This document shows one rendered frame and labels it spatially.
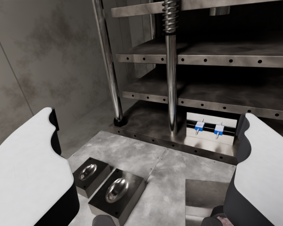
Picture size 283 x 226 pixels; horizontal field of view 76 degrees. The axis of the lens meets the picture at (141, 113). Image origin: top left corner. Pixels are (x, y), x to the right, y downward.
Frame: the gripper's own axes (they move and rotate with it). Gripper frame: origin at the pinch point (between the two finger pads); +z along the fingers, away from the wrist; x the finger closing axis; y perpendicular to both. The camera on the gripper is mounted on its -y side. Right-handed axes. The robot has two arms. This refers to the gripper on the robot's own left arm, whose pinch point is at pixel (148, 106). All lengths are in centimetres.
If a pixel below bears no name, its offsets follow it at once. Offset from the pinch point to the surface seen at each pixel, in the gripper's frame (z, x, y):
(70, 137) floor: 203, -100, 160
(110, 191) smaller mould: 40, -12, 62
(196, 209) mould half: 27, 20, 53
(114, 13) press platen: 108, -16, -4
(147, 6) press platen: 98, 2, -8
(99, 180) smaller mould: 49, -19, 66
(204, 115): 79, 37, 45
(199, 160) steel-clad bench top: 60, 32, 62
